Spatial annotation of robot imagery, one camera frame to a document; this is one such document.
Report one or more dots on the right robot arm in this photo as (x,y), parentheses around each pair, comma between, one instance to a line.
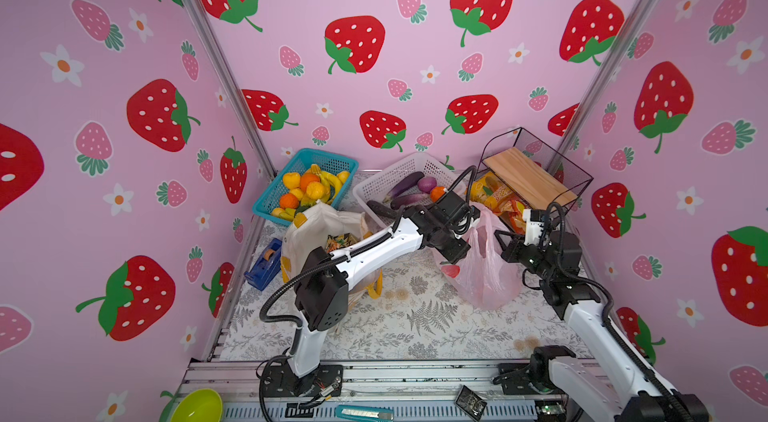
(632,389)

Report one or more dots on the black yellow snack bag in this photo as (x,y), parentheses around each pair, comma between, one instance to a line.
(336,242)

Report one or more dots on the black electronic module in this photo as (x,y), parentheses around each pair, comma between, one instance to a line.
(470,403)

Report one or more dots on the green plastic bowl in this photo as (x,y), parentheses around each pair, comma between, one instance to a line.
(202,405)

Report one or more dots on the white plastic basket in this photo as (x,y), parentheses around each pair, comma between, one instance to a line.
(376,186)

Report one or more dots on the blue tape dispenser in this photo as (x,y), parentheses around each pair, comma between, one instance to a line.
(266,266)

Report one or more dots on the small tangerine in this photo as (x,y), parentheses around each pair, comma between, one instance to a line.
(289,201)

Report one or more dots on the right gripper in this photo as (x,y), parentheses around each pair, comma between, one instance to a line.
(515,246)

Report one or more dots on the long purple eggplant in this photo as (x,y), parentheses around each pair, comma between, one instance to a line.
(405,184)

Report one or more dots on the pink plastic grocery bag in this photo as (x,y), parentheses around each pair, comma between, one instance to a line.
(482,278)

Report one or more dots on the teal plastic basket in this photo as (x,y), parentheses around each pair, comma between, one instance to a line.
(267,205)

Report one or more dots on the white canvas tote bag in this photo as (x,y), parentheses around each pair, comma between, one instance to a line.
(311,230)

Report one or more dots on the yellow banana bunch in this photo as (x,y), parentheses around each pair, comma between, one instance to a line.
(332,183)

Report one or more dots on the small purple onion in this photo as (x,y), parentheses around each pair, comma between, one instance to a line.
(426,184)

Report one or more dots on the orange pumpkin toy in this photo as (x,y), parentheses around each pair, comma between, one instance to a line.
(436,193)

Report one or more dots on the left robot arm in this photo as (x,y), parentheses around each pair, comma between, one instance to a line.
(316,299)

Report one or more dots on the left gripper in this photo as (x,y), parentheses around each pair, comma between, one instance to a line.
(460,248)

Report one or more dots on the orange fruit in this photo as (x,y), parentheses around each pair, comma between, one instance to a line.
(307,179)

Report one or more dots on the black wire mesh shelf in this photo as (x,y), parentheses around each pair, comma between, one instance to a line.
(535,171)

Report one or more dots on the red chips bag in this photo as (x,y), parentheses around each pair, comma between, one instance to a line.
(512,212)

